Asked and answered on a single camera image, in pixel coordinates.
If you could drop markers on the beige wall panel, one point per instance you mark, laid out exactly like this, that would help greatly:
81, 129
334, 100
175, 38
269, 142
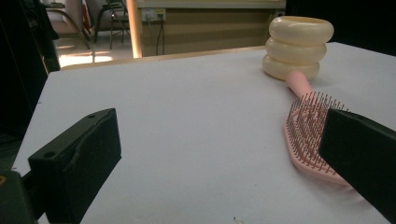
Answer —
211, 31

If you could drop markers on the white wall socket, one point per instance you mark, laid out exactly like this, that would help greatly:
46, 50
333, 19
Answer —
153, 14

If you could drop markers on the wooden pillar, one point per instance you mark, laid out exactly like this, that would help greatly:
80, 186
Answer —
134, 31

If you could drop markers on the pink hairbrush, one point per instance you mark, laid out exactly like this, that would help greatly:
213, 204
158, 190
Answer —
299, 82

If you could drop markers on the dark curtain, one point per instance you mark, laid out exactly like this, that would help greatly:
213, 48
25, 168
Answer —
18, 68
348, 21

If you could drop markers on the wooden board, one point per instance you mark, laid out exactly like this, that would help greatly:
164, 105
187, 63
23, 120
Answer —
162, 57

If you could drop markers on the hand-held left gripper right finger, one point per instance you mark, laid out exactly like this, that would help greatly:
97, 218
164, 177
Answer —
361, 146

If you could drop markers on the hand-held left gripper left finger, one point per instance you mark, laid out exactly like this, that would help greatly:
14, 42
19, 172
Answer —
77, 161

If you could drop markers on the black metal chair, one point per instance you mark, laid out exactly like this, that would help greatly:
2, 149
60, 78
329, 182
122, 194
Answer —
112, 15

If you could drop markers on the cream ringed holder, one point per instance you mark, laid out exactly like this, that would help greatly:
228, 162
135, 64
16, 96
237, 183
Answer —
295, 46

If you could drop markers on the chair with slanted legs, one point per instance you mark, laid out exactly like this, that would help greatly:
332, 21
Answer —
70, 21

